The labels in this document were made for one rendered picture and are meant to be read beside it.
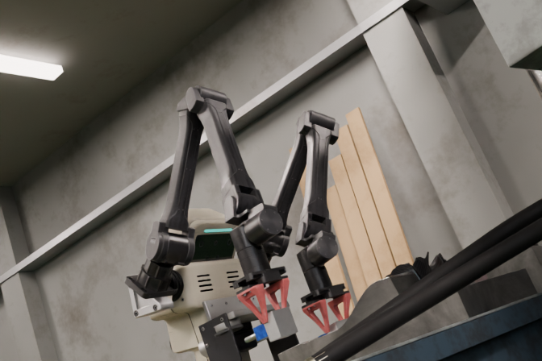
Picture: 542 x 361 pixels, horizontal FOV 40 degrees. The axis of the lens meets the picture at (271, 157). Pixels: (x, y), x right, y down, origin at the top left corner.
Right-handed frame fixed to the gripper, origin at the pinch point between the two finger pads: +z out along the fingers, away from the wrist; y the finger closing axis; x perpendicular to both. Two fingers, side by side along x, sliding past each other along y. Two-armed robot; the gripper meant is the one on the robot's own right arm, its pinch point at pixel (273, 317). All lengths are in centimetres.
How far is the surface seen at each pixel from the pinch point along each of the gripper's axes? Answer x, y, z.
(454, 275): -50, -9, 8
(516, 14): -78, -14, -19
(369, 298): -17.3, 9.8, 3.7
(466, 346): -50, -13, 18
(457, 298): -36.1, 9.8, 10.1
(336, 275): 186, 234, -40
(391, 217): 139, 243, -56
